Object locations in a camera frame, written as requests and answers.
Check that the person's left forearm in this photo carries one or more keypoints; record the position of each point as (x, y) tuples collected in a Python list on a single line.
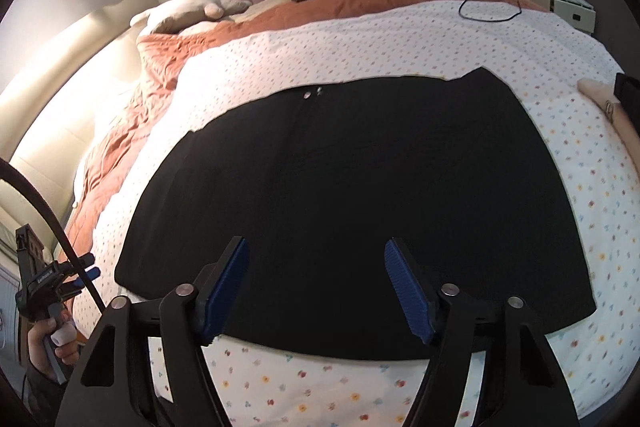
[(42, 392)]

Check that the person's left hand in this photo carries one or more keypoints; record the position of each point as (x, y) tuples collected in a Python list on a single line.
[(40, 342)]

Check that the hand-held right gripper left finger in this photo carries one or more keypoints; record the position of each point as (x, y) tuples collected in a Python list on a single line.
[(227, 292)]

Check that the beige pillow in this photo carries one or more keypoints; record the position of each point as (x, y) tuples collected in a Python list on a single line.
[(185, 12)]

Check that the white nightstand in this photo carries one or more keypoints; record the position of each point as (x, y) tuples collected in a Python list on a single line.
[(570, 12)]

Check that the cream padded headboard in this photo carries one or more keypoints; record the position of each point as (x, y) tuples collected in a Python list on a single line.
[(60, 72)]

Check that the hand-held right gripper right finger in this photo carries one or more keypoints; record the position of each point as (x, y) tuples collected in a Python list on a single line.
[(407, 292)]

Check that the folded beige garment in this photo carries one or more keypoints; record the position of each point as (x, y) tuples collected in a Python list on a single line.
[(597, 99)]

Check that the folded black garment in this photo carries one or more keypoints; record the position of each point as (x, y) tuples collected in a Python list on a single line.
[(629, 94)]

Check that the black jacket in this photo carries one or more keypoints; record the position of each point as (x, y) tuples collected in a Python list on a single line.
[(350, 177)]

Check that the orange quilt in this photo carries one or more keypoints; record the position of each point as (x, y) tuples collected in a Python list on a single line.
[(150, 72)]

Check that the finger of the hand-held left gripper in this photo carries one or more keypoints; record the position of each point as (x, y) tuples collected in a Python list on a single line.
[(82, 282), (80, 262)]

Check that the white flower-dotted sheet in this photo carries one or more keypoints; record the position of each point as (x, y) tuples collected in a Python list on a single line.
[(600, 207)]

